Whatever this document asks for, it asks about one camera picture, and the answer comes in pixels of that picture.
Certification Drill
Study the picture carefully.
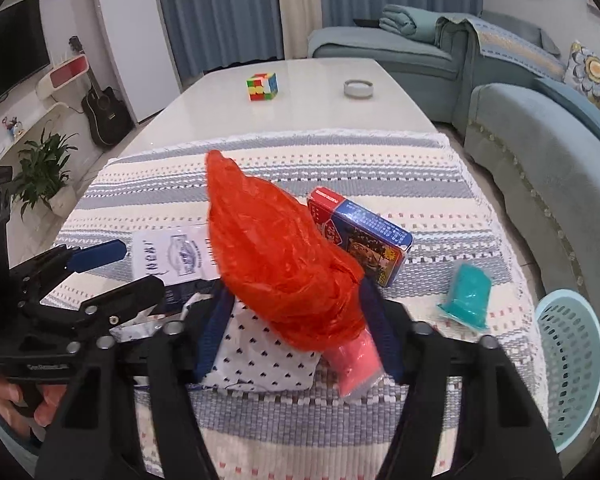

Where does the white curtain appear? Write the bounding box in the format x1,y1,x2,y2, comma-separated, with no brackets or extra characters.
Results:
272,0,323,61

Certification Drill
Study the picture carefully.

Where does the blue cushion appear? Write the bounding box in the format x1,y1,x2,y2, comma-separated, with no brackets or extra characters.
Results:
535,77,600,136

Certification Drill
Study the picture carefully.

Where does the teal plastic cup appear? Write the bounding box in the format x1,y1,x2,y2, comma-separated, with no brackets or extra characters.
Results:
436,261,494,332

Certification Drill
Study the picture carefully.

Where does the floral pillow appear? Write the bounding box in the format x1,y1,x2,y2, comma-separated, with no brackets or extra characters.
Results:
562,41,600,111

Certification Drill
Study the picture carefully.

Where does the colourful puzzle cube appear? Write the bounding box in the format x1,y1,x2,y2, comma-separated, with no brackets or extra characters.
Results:
245,72,280,102

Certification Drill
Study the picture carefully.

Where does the white refrigerator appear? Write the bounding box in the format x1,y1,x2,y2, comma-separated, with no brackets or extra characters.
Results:
92,0,181,126

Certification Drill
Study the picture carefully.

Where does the black television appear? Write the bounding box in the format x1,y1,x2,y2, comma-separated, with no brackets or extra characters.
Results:
0,0,51,116

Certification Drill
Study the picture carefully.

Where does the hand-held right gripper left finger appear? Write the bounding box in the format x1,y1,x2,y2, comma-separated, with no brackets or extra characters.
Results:
34,287,237,480

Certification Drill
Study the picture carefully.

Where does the white curved wall shelf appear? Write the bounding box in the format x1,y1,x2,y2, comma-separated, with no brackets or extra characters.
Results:
0,102,71,161

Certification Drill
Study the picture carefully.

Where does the green potted plant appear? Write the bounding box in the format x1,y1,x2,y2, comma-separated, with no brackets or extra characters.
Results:
12,127,78,218

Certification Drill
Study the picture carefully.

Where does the white heart-print tissue pack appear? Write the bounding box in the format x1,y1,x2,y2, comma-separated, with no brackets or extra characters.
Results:
196,299,322,392

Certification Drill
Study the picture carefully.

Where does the pink plastic packet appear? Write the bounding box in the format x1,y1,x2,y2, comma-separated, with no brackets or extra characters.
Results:
325,331,384,405

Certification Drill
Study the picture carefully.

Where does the person's left hand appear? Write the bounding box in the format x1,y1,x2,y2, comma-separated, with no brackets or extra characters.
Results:
0,370,67,443

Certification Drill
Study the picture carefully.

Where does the red white wall shelf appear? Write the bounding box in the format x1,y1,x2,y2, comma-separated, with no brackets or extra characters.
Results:
35,55,91,101

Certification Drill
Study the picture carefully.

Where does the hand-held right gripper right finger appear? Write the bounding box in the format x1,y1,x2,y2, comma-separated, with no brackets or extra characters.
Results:
359,280,565,480

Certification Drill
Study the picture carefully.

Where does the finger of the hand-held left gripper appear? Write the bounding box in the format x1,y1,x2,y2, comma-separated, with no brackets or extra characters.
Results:
9,238,129,306
17,275,167,347

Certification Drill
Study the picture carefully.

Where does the teal corner sofa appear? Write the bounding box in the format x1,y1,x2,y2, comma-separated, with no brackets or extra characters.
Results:
307,10,600,311

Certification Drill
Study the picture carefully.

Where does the striped woven tablecloth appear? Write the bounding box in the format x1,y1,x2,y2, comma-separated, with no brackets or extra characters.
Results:
40,130,551,480

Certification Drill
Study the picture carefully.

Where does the person's left forearm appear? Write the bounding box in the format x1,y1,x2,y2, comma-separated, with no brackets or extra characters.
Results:
0,407,43,467

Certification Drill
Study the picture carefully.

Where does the folded teal blanket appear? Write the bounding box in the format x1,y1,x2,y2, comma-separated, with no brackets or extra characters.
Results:
380,4,443,43

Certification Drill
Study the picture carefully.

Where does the light blue plastic basket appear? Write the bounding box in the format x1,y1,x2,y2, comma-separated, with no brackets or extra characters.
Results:
534,287,600,453

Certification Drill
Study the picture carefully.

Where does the orange plastic bag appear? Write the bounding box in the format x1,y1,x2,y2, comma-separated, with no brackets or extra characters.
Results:
205,149,367,352

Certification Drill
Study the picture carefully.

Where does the black acoustic guitar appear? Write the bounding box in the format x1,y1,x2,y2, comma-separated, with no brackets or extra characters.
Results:
69,36,133,148

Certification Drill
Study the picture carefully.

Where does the blue red playing card box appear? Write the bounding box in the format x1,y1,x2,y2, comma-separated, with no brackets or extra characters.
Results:
307,186,414,288

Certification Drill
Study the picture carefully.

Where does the patterned blue sofa throw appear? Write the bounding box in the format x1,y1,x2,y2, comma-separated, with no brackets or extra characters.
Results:
437,14,566,81

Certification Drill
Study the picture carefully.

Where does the white printed paper packet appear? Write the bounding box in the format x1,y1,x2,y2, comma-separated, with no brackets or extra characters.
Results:
130,224,223,311

